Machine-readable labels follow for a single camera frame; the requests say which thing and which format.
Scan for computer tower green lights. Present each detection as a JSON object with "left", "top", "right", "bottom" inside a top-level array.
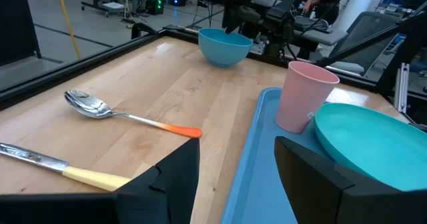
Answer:
[{"left": 145, "top": 0, "right": 167, "bottom": 16}]

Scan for silver aluminium extrusion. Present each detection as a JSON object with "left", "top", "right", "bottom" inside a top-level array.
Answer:
[{"left": 393, "top": 62, "right": 410, "bottom": 114}]

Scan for black keyboard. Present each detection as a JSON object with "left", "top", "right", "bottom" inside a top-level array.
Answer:
[{"left": 293, "top": 15, "right": 330, "bottom": 31}]

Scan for blue plastic tray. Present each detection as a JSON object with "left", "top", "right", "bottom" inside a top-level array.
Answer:
[{"left": 220, "top": 86, "right": 338, "bottom": 224}]

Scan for knife with cream handle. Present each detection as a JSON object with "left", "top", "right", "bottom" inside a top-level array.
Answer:
[{"left": 0, "top": 142, "right": 131, "bottom": 193}]

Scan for yellow cable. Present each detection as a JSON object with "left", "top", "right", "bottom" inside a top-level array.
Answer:
[{"left": 55, "top": 0, "right": 81, "bottom": 59}]

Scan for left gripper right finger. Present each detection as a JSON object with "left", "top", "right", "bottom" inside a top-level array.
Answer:
[{"left": 274, "top": 136, "right": 355, "bottom": 224}]

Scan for grey keyboard shelf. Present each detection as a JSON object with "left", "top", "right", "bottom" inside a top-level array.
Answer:
[{"left": 293, "top": 26, "right": 348, "bottom": 47}]

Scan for black partition screen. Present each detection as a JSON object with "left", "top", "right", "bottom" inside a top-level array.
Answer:
[{"left": 0, "top": 0, "right": 43, "bottom": 67}]

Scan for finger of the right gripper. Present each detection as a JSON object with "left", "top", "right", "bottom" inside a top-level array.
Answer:
[{"left": 222, "top": 5, "right": 240, "bottom": 35}]

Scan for spoon with orange handle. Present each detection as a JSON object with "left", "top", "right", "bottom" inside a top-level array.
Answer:
[{"left": 63, "top": 89, "right": 203, "bottom": 139}]

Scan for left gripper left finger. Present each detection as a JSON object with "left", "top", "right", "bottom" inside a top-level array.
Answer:
[{"left": 115, "top": 137, "right": 201, "bottom": 224}]

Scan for pink cup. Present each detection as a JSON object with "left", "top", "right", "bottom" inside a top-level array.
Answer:
[{"left": 275, "top": 61, "right": 340, "bottom": 134}]

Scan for teal plate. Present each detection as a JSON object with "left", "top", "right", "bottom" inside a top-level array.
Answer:
[{"left": 313, "top": 103, "right": 427, "bottom": 192}]

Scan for blue bowl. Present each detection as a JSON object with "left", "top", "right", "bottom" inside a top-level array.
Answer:
[{"left": 197, "top": 27, "right": 254, "bottom": 68}]

